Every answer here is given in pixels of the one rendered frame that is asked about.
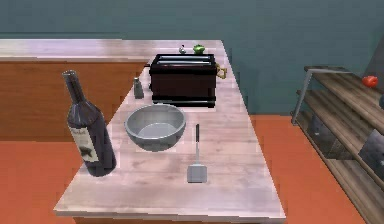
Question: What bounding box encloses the red tomato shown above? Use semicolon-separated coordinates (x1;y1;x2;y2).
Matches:
362;75;379;89

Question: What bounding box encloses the grey box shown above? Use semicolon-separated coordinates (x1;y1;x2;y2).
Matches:
358;129;384;181

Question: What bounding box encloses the dark wine bottle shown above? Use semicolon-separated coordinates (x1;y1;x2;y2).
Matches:
61;69;118;178

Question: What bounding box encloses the grey metal bowl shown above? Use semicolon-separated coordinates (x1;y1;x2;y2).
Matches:
124;103;187;153

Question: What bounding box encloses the wooden kitchen counter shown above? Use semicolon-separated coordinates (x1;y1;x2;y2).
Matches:
0;38;287;224

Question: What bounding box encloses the grey metal spatula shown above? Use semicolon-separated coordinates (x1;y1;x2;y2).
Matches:
186;123;208;184

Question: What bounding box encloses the wooden shelf unit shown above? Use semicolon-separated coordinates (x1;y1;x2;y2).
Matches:
290;65;384;224

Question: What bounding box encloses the grey pepper shaker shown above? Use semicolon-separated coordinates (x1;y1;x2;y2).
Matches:
133;76;145;100

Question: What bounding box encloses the black toaster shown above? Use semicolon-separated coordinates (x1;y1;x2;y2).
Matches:
148;53;218;109

